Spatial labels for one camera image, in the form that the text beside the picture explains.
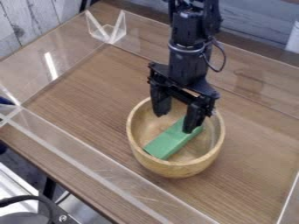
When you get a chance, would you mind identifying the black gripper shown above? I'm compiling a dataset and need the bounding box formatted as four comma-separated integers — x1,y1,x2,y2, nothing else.
149,44,221,134

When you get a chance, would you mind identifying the green rectangular block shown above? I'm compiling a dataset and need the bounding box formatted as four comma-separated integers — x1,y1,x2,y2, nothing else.
143,117,203,160

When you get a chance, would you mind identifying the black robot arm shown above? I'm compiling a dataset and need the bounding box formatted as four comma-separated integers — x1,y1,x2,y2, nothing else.
149,0,222,133

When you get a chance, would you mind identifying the brown wooden bowl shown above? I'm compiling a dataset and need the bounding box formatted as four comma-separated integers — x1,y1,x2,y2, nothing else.
126,98,226,179

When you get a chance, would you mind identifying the clear acrylic tray wall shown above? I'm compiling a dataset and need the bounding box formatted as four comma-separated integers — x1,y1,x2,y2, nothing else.
0,6,299,224

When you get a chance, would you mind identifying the black metal bracket with screw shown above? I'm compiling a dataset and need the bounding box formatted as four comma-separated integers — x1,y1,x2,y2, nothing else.
38,195,81,224

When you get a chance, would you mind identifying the black cable bottom left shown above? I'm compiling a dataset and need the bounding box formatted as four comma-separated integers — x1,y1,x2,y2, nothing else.
0,194,54,224

